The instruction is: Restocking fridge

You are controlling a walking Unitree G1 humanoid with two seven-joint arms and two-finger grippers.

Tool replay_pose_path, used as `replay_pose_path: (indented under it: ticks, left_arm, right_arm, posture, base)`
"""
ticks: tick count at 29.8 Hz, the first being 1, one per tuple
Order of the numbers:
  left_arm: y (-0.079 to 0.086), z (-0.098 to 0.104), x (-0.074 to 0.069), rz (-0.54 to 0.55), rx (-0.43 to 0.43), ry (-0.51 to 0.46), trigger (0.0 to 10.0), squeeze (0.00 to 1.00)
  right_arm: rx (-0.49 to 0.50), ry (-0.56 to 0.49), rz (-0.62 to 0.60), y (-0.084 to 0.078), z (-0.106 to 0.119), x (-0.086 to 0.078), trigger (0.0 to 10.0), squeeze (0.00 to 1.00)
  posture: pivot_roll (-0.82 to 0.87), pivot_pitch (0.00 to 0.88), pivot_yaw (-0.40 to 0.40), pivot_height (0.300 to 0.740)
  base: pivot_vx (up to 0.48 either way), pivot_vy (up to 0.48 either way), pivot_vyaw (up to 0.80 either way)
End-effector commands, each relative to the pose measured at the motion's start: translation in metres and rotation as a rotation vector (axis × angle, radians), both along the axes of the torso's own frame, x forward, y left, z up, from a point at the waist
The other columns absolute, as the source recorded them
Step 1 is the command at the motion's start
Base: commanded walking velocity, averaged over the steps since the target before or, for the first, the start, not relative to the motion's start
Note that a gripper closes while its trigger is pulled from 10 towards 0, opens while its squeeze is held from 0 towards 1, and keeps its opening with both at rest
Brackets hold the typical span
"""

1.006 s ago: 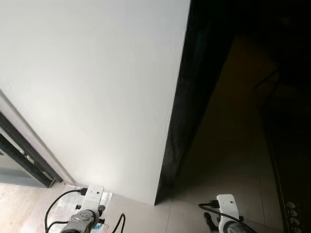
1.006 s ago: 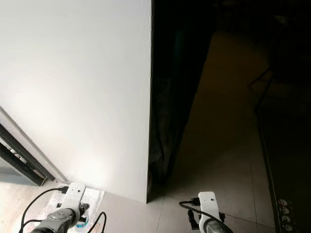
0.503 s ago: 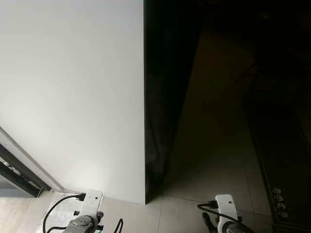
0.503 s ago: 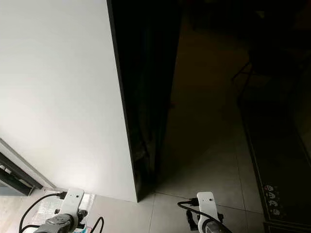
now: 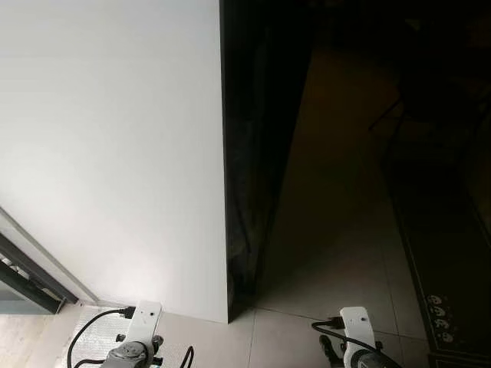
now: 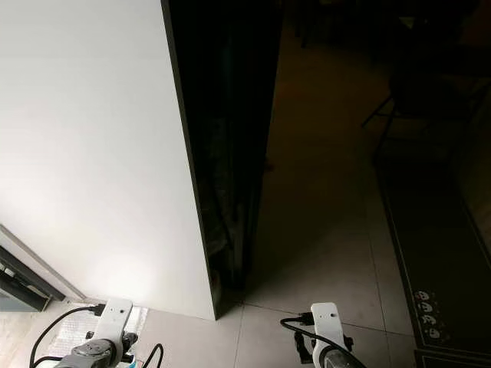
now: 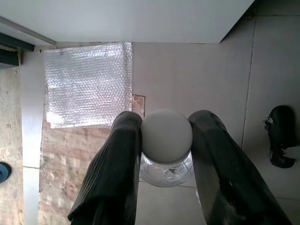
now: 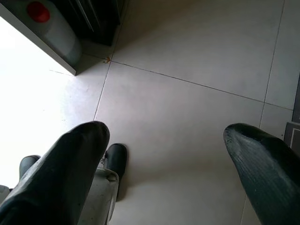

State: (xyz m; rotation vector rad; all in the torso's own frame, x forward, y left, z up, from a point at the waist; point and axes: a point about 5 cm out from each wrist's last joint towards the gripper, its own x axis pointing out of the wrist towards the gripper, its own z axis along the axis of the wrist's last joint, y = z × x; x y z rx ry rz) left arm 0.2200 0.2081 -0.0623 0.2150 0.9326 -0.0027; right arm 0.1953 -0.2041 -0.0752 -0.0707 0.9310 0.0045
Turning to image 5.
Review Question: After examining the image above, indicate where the white and black fridge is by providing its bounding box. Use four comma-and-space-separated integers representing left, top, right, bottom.
0, 0, 311, 324

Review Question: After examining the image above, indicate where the dark patterned rug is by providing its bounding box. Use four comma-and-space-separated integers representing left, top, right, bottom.
384, 138, 491, 368

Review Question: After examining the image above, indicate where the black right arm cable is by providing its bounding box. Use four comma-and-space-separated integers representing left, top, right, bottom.
311, 317, 384, 357

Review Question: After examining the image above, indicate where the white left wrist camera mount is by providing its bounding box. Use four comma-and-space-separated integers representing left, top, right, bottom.
123, 301, 163, 347

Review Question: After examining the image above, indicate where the dark sliding door frame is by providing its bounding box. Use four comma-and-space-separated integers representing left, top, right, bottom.
0, 207, 97, 315

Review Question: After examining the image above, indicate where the dark metal frame chair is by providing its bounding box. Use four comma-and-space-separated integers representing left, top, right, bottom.
368, 61, 491, 154

